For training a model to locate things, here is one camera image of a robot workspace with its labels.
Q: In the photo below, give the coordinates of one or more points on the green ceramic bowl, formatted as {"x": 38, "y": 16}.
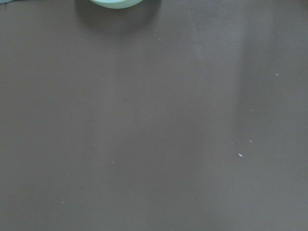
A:
{"x": 116, "y": 4}

